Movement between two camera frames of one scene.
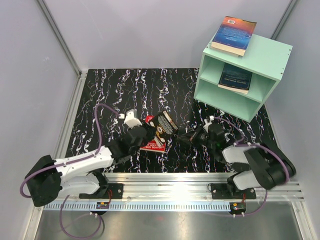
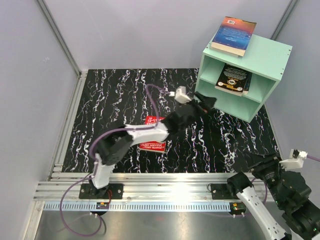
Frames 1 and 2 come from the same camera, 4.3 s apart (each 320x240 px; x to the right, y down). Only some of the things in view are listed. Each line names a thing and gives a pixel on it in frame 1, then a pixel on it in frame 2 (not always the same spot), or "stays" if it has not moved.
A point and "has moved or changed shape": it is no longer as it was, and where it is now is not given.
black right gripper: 191,137 → 257,170
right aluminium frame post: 287,12 stays
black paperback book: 163,126 has moved or changed shape
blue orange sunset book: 233,35 stays
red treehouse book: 151,145 stays
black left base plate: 114,191 stays
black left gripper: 150,135 → 206,102
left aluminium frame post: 78,89 stays
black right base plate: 220,191 stays
